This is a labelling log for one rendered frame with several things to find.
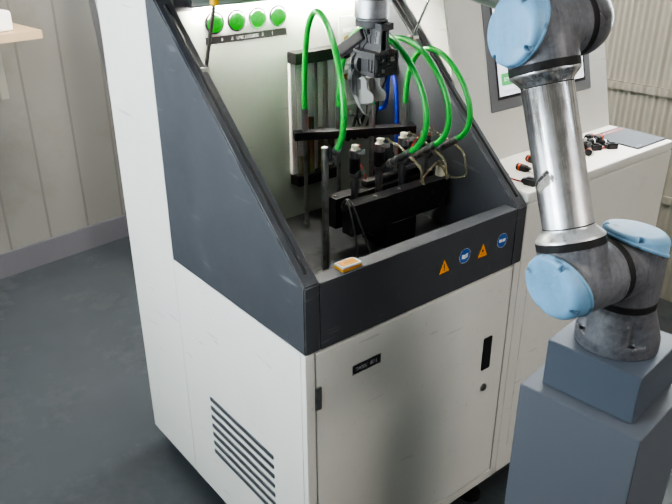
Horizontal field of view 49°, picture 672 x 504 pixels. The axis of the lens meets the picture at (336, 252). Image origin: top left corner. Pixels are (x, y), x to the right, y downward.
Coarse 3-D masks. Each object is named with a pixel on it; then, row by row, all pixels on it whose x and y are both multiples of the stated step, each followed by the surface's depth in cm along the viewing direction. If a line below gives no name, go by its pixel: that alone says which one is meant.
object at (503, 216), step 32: (480, 224) 174; (512, 224) 182; (384, 256) 157; (416, 256) 163; (448, 256) 170; (320, 288) 147; (352, 288) 153; (384, 288) 159; (416, 288) 167; (448, 288) 174; (320, 320) 150; (352, 320) 156; (384, 320) 163
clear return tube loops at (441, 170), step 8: (432, 128) 190; (416, 136) 186; (456, 144) 186; (464, 160) 185; (440, 168) 192; (424, 176) 184; (440, 176) 193; (448, 176) 187; (456, 176) 188; (464, 176) 188; (424, 184) 178
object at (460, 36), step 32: (416, 0) 194; (448, 0) 187; (448, 32) 189; (480, 32) 195; (480, 64) 197; (480, 96) 198; (480, 128) 200; (512, 128) 208; (608, 192) 207; (640, 192) 219; (544, 320) 209; (512, 352) 204; (544, 352) 215; (512, 384) 210; (512, 416) 216
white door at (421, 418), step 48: (480, 288) 183; (384, 336) 165; (432, 336) 177; (480, 336) 191; (336, 384) 160; (384, 384) 171; (432, 384) 184; (480, 384) 199; (336, 432) 166; (384, 432) 178; (432, 432) 192; (480, 432) 208; (336, 480) 172; (384, 480) 185; (432, 480) 200
